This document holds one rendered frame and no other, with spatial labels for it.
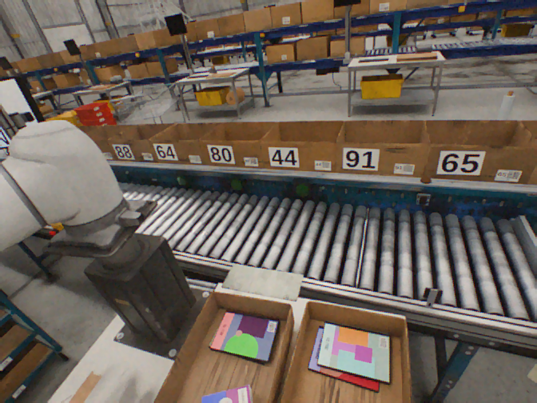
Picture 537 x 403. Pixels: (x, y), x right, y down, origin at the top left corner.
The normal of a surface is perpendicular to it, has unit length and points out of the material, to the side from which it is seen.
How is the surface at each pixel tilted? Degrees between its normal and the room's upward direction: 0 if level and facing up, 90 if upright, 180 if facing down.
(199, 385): 1
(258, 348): 0
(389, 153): 90
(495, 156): 90
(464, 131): 90
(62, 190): 89
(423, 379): 0
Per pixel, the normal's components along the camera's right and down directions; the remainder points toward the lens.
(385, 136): -0.37, 0.56
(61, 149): 0.69, -0.10
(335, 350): -0.14, -0.81
